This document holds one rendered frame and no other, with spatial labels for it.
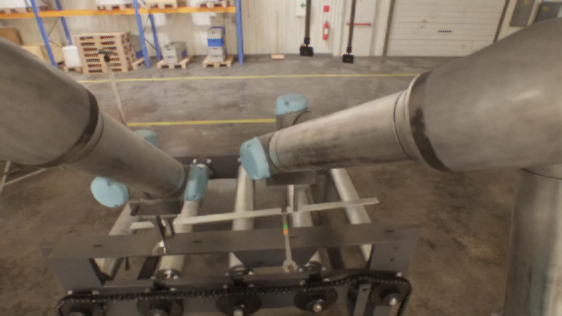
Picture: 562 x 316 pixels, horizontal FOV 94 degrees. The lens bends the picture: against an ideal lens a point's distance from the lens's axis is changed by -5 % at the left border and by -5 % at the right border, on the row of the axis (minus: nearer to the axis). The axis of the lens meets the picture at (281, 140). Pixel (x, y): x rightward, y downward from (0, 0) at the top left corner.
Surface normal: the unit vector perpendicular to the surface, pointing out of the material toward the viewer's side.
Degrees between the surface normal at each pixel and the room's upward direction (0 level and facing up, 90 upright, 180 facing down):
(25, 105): 81
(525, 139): 96
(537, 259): 92
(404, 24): 90
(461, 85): 53
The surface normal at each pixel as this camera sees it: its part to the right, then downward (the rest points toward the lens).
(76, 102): 0.98, -0.17
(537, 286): -0.87, 0.26
